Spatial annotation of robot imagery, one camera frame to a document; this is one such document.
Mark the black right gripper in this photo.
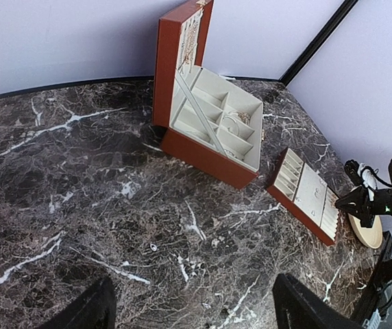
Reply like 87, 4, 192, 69
334, 187, 392, 228

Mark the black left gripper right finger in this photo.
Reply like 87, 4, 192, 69
272, 273, 362, 329

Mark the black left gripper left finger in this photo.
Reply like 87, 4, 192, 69
38, 276, 117, 329

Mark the red jewelry tray insert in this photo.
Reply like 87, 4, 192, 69
267, 147, 340, 246

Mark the red wooden jewelry box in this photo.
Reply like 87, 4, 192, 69
152, 1, 263, 189

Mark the beige round plate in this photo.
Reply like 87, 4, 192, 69
347, 213, 383, 249

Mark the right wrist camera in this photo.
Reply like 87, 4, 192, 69
344, 160, 378, 190

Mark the silver bangle bracelet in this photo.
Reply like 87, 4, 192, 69
223, 114, 241, 134

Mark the right black frame post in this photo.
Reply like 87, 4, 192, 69
279, 0, 358, 86

